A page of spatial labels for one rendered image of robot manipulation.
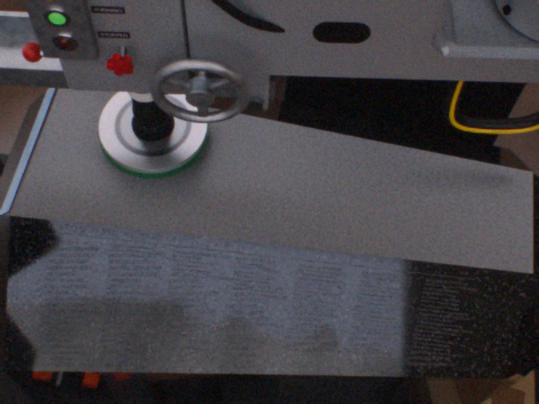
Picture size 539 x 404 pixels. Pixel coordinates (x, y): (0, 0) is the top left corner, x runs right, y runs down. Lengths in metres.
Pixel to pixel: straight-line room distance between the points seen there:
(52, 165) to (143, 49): 0.48
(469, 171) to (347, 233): 0.29
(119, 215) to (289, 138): 0.38
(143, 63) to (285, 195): 0.45
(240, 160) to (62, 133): 0.37
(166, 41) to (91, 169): 0.48
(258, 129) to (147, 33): 0.50
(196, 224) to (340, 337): 0.36
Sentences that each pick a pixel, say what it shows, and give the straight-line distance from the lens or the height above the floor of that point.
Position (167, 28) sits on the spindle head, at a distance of 1.11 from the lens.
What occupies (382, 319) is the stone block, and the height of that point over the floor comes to 0.73.
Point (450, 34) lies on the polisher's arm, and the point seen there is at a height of 1.25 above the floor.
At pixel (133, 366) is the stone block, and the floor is 0.62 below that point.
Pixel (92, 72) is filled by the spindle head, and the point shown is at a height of 1.18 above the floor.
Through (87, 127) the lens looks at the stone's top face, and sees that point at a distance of 1.59.
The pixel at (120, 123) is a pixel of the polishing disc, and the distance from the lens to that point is 1.51.
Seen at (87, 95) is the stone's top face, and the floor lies 0.82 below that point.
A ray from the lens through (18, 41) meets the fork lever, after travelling 1.42.
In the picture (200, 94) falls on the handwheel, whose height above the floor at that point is 1.21.
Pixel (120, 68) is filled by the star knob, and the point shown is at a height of 1.24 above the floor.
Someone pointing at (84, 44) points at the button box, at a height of 1.26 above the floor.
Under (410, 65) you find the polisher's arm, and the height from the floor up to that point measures 1.21.
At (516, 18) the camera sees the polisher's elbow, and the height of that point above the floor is 1.27.
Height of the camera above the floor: 2.11
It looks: 61 degrees down
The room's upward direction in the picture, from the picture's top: 3 degrees clockwise
